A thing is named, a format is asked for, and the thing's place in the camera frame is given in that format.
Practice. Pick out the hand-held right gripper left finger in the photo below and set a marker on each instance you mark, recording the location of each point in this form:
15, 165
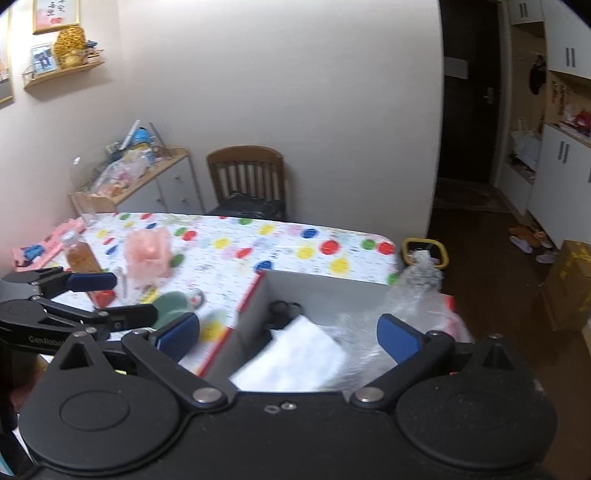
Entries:
178, 337

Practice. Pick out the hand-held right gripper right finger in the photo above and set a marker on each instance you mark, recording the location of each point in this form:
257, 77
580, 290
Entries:
398, 339

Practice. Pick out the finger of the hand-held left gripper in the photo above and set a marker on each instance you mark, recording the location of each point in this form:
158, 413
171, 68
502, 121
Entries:
92, 280
129, 316

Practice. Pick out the red and white cardboard box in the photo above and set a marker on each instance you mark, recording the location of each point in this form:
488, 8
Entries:
221, 337

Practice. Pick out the clear bubble wrap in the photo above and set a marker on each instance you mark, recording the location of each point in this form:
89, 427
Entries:
411, 295

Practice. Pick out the white cloth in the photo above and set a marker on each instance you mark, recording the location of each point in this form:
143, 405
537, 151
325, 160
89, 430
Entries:
295, 355

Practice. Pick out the orange drink bottle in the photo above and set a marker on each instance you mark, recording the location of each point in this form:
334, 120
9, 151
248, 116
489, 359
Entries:
83, 258

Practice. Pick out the green ceramic cup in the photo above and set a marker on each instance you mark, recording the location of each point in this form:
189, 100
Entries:
173, 304

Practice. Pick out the pink tray with blue toy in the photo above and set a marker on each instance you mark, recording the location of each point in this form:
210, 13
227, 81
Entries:
46, 244

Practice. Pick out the pink translucent cup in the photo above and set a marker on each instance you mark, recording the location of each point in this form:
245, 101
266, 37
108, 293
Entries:
147, 254

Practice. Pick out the yellow rimmed trash bin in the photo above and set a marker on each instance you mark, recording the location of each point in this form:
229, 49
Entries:
425, 244

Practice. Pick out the plastic bag of snacks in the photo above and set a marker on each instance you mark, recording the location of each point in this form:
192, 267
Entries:
117, 177

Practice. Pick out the wooden sideboard with white drawers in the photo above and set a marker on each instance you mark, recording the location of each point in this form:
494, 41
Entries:
171, 184

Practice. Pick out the dotted tablecloth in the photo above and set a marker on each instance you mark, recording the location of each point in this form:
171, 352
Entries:
286, 249

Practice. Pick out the black bag on chair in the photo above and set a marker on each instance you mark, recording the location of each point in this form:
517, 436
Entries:
249, 205

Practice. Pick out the purple slipper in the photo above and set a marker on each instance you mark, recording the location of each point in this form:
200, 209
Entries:
545, 258
521, 244

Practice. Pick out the door mat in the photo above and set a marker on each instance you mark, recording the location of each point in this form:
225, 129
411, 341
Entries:
468, 198

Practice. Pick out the orange plush slippers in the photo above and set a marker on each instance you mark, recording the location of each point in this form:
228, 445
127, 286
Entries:
528, 233

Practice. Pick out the brown cardboard box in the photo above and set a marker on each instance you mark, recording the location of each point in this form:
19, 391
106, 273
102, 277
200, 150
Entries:
570, 286

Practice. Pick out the wooden chair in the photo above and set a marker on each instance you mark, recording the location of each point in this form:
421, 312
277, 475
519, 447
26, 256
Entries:
244, 159

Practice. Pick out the white lower cabinet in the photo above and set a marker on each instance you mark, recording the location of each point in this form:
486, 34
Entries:
561, 184

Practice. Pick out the white cabinet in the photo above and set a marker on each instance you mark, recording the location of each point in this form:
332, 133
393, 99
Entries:
561, 184
570, 37

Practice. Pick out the white plastic bag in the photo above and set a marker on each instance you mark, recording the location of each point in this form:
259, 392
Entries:
526, 150

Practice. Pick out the gold ornament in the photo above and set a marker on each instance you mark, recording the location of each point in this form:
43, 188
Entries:
70, 46

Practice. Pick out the dark entrance door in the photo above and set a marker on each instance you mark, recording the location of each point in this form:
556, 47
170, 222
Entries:
466, 92

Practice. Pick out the black hanging bag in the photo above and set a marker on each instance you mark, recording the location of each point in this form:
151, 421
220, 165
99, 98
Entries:
537, 76

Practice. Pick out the white upper cabinet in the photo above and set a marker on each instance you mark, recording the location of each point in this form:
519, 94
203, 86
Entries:
570, 37

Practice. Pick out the wooden wall shelf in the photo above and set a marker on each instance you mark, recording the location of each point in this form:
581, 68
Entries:
64, 76

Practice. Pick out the small photo frame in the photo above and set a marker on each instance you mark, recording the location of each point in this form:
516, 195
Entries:
42, 57

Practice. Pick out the framed wall picture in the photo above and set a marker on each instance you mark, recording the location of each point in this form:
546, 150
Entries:
55, 14

